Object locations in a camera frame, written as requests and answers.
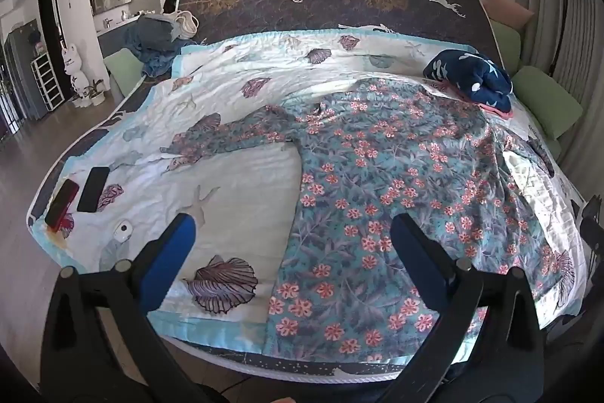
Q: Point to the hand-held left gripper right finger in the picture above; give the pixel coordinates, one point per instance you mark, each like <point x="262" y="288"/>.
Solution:
<point x="419" y="256"/>

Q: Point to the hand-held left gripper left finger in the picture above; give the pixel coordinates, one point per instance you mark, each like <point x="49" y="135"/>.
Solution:
<point x="175" y="249"/>

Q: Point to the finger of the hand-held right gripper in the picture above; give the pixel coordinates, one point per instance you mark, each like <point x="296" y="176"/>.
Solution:
<point x="592" y="219"/>

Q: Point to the teal floral garment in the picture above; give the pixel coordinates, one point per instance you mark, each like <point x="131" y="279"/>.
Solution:
<point x="377" y="176"/>

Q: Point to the blue denim clothes pile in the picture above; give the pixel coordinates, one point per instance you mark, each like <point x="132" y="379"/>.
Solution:
<point x="151" y="39"/>

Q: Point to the small white device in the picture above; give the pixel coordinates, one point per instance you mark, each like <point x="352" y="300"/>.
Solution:
<point x="123" y="229"/>

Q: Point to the white seashell print quilt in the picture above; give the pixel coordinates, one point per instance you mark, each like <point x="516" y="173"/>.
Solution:
<point x="245" y="176"/>

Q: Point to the black phone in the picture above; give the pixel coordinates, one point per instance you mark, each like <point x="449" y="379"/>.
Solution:
<point x="93" y="189"/>

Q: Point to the red phone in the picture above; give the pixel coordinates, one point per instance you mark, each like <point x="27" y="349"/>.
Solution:
<point x="61" y="202"/>

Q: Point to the green cushion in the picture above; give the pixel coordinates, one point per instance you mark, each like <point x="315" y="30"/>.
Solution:
<point x="120" y="68"/>
<point x="542" y="101"/>
<point x="507" y="42"/>

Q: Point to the pink folded cloth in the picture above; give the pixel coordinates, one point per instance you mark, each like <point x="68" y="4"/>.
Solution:
<point x="496" y="111"/>

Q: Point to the grey curtain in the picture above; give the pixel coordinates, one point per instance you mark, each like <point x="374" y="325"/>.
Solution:
<point x="590" y="53"/>

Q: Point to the small potted plant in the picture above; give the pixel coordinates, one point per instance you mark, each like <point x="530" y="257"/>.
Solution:
<point x="96" y="94"/>

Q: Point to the navy white print folded cloth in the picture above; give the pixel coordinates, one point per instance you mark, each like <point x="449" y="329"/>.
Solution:
<point x="467" y="70"/>

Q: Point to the white rabbit figure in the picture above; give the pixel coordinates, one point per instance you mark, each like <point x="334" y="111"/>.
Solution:
<point x="74" y="68"/>

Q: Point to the white shelf rack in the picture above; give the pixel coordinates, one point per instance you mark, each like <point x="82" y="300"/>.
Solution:
<point x="47" y="82"/>

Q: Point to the dark sideboard cabinet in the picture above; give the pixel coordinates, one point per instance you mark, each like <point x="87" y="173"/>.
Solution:
<point x="111" y="42"/>

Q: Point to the white bag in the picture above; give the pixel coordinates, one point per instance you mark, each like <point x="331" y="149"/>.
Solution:
<point x="186" y="23"/>

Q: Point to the pink cushion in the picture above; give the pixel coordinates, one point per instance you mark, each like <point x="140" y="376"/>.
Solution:
<point x="507" y="6"/>

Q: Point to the grey refrigerator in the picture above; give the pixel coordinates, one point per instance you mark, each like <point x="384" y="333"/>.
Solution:
<point x="23" y="68"/>

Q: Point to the dark deer print bedsheet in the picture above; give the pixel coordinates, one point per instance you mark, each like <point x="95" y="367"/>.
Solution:
<point x="330" y="1"/>

